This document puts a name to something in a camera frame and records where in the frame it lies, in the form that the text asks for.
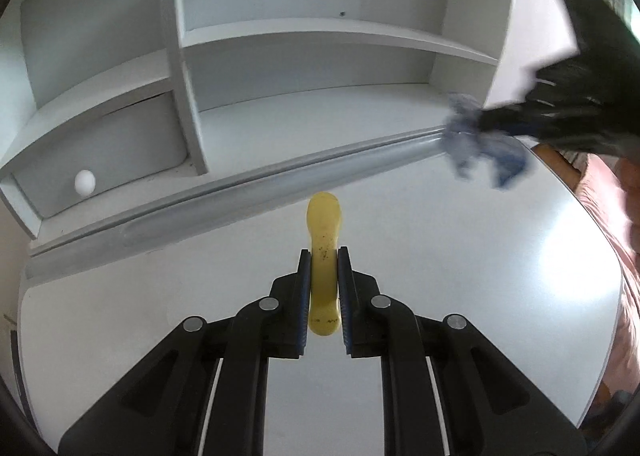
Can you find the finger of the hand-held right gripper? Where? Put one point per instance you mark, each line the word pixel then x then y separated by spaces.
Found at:
pixel 522 129
pixel 505 114

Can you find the blue grey cloth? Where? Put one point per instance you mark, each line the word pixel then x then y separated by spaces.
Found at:
pixel 465 145

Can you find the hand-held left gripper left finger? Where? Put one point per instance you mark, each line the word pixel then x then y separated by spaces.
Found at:
pixel 303 286

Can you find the white shelf unit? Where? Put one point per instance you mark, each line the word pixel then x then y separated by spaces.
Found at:
pixel 300 60

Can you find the white round drawer knob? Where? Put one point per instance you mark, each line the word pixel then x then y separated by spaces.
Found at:
pixel 85 182

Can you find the grey desk rail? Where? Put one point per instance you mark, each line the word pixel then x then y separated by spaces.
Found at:
pixel 250 191

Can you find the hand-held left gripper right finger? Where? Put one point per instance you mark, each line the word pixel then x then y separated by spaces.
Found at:
pixel 344 286

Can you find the grey drawer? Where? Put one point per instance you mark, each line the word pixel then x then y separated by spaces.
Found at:
pixel 125 145

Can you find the person's right forearm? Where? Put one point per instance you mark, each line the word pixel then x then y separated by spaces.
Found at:
pixel 631 196

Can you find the yellow banana peel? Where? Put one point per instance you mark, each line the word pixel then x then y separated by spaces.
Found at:
pixel 325 221

